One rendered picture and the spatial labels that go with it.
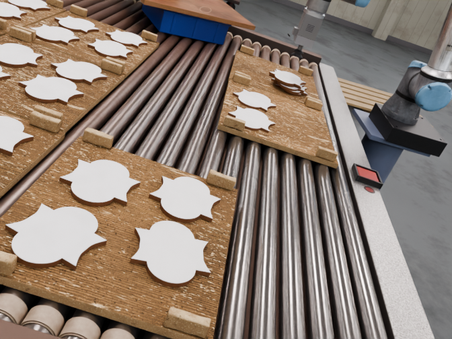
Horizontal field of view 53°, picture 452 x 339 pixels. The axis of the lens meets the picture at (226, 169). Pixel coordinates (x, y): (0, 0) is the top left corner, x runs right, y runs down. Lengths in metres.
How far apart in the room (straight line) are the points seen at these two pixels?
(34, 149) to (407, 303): 0.76
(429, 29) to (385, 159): 10.45
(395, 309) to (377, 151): 1.15
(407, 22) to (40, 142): 11.46
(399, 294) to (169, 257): 0.46
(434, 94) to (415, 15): 10.37
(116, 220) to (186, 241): 0.12
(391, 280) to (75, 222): 0.61
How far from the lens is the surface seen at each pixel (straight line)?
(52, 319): 0.65
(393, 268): 1.02
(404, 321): 0.91
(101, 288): 0.67
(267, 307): 0.76
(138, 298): 0.67
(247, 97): 1.47
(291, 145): 1.27
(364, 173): 1.33
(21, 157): 0.90
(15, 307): 0.66
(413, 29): 12.21
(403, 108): 1.94
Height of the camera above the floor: 1.42
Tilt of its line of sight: 28 degrees down
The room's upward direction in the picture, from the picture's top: 21 degrees clockwise
